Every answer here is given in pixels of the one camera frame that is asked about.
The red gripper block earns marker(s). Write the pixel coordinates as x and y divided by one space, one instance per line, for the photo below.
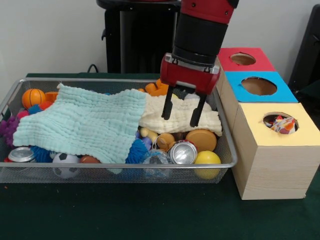
190 77

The cream waffle cloth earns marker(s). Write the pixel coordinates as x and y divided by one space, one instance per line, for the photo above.
180 122

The crushed silver can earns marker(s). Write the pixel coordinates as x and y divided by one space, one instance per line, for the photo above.
183 152

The small polka dot paper ball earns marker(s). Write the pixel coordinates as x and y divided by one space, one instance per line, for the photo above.
283 125

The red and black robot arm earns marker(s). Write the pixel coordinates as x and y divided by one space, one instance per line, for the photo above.
200 32

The wooden box three round holes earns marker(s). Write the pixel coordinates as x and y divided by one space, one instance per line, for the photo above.
275 170

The orange rubber toy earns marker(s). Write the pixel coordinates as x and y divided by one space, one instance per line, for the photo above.
152 88

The crushed clear plastic bottle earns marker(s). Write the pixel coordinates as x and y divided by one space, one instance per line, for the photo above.
156 160

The yellow ball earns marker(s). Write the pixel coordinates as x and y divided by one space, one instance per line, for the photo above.
207 162

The dark green table cloth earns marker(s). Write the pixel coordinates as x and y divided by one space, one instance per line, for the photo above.
125 212

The mint waffle cloth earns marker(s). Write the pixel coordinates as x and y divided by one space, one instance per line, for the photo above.
62 120

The small soccer ball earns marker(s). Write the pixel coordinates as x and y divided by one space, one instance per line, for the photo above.
65 163

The black upright panel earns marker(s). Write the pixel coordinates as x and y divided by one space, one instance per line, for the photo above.
310 37

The orange toy basketball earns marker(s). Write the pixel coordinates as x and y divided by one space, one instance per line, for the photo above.
33 98

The red and silver can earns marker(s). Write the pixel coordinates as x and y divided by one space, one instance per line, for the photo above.
21 154

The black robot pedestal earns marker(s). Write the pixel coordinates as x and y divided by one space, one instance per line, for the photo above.
140 45

